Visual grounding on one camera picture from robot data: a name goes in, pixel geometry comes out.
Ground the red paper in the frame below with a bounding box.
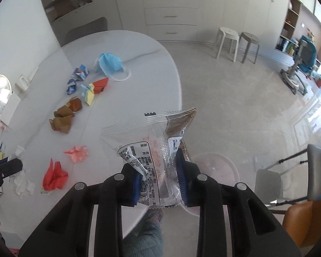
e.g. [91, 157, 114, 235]
[92, 78, 109, 94]
[41, 158, 69, 193]

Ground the yellow and blue paper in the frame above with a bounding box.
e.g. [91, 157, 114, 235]
[80, 84, 96, 106]

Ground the orange leather chair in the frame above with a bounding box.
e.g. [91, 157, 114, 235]
[282, 199, 321, 249]

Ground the white stool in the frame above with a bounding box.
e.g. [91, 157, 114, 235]
[213, 27, 240, 60]

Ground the pink paper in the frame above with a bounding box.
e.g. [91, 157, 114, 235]
[64, 145, 87, 163]

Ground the patterned slipper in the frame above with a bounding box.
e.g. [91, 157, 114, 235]
[146, 207, 165, 231]

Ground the cream cabinet with niche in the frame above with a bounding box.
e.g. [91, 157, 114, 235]
[36, 0, 118, 33]

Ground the blue seat on wheeled stand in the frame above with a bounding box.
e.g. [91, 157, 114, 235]
[280, 35, 318, 95]

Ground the person's quilted trouser leg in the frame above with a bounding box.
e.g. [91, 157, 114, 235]
[123, 220, 162, 257]

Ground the grey chair with black frame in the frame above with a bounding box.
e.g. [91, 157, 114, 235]
[254, 144, 321, 206]

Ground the blue wrapper with orange print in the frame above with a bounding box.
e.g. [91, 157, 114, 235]
[74, 64, 90, 81]

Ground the large brown wrapper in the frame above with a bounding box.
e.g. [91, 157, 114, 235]
[49, 106, 74, 134]

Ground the grey stool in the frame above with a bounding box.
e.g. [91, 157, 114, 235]
[239, 31, 260, 64]

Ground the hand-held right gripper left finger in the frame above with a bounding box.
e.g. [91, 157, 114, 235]
[18, 163, 145, 257]

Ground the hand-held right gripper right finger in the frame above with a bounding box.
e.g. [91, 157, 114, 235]
[175, 150, 303, 257]

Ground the clear plastic food wrapper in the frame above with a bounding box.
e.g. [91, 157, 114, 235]
[100, 108, 197, 209]

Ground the translucent plastic bin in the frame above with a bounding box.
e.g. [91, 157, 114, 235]
[189, 152, 240, 209]

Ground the blue face mask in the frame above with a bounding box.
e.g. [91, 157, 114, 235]
[94, 53, 131, 81]

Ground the white card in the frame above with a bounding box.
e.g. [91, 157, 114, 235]
[0, 92, 22, 125]

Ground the cream tall cabinet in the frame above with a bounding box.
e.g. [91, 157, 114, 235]
[226, 0, 292, 51]

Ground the open wooden shelf unit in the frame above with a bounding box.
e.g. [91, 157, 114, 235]
[274, 0, 303, 52]

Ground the small brown wrapper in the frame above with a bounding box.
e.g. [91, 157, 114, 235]
[67, 97, 83, 112]

